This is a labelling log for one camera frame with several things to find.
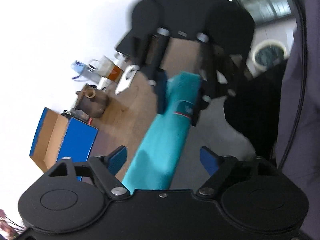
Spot brown ceramic teapot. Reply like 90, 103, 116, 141
75, 84, 109, 118

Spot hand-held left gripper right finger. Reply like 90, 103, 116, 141
196, 146, 284, 200

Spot person's purple jacket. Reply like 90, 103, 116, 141
275, 0, 320, 239

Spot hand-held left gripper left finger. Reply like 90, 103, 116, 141
46, 145, 132, 200

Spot person's black pants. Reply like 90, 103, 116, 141
222, 60, 288, 160

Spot dried pink roses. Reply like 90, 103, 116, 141
0, 209, 23, 240

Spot blue cardboard box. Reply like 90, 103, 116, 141
29, 107, 98, 182

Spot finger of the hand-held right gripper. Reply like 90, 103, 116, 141
191, 33, 240, 127
115, 29, 171, 115

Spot teal cloth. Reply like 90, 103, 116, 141
122, 71, 202, 190

